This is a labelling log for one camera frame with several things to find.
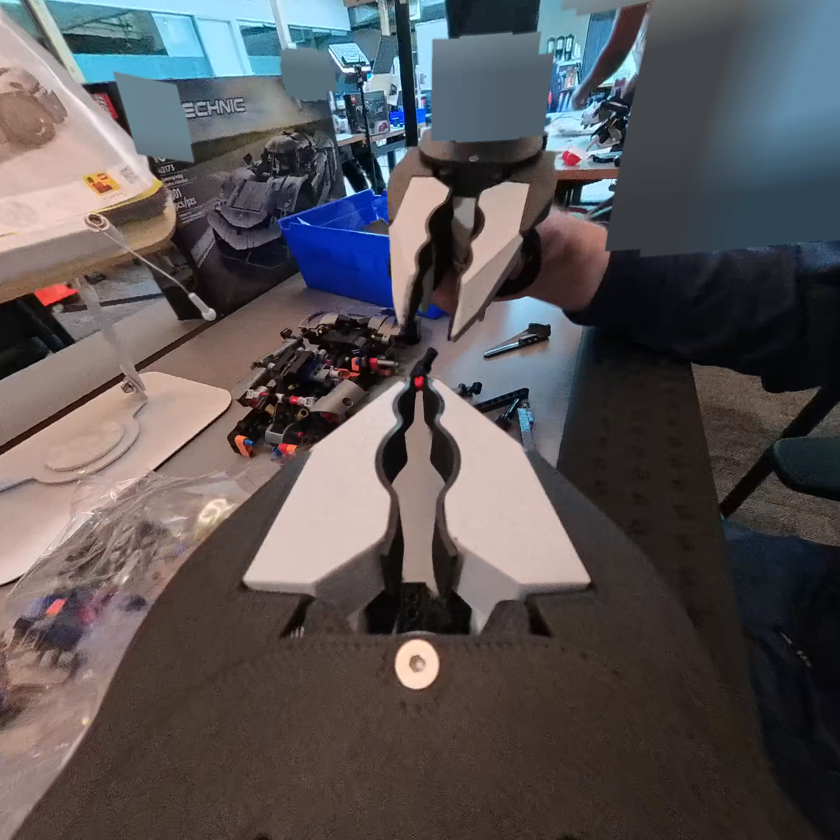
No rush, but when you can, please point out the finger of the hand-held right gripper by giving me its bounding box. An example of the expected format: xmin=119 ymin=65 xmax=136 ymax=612
xmin=448 ymin=180 xmax=534 ymax=343
xmin=388 ymin=176 xmax=455 ymax=332

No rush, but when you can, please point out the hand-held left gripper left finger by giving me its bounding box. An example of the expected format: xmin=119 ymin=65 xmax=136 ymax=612
xmin=241 ymin=378 xmax=421 ymax=634

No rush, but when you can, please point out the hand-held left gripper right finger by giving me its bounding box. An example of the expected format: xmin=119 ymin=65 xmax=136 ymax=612
xmin=423 ymin=378 xmax=593 ymax=634

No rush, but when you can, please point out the black axle red bush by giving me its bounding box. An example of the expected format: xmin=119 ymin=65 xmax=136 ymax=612
xmin=408 ymin=346 xmax=439 ymax=395

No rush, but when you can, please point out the large toy brick car model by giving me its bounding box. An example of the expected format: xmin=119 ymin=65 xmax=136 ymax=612
xmin=226 ymin=308 xmax=421 ymax=463

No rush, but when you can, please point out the person's right forearm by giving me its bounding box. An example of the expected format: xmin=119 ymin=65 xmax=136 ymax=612
xmin=567 ymin=243 xmax=840 ymax=395

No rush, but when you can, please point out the dark toy set box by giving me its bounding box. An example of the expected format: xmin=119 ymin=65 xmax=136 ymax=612
xmin=85 ymin=73 xmax=349 ymax=319

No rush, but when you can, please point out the person's right hand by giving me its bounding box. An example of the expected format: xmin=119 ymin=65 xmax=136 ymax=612
xmin=524 ymin=210 xmax=614 ymax=312

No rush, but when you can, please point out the blue plastic bin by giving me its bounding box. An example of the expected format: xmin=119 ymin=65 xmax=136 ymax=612
xmin=279 ymin=189 xmax=447 ymax=320

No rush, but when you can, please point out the grey rod brick piece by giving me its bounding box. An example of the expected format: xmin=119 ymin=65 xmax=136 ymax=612
xmin=483 ymin=322 xmax=552 ymax=360

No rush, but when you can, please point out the wooden work table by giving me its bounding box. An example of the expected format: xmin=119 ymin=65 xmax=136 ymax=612
xmin=548 ymin=112 xmax=621 ymax=183

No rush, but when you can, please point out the black metal pole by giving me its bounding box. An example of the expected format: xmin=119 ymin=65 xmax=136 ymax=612
xmin=394 ymin=0 xmax=421 ymax=148

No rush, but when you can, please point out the long black brick beam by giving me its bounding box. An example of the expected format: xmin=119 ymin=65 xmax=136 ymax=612
xmin=474 ymin=387 xmax=531 ymax=414

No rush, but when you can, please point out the black perforated board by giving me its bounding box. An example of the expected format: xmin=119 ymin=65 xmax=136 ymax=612
xmin=558 ymin=328 xmax=749 ymax=631

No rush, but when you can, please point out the white book stand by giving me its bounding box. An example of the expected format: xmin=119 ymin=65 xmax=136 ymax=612
xmin=0 ymin=190 xmax=234 ymax=585

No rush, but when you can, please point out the clear bag of brick pieces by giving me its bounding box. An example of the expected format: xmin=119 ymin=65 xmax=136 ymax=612
xmin=0 ymin=469 xmax=250 ymax=723

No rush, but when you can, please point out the dark chair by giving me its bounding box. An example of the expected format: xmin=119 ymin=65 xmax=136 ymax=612
xmin=718 ymin=387 xmax=840 ymax=519

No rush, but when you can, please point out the person's leg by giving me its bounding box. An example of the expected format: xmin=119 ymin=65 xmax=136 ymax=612
xmin=722 ymin=518 xmax=840 ymax=840

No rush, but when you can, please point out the building manual in plastic sleeve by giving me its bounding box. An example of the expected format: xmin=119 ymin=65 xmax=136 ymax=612
xmin=0 ymin=13 xmax=165 ymax=237

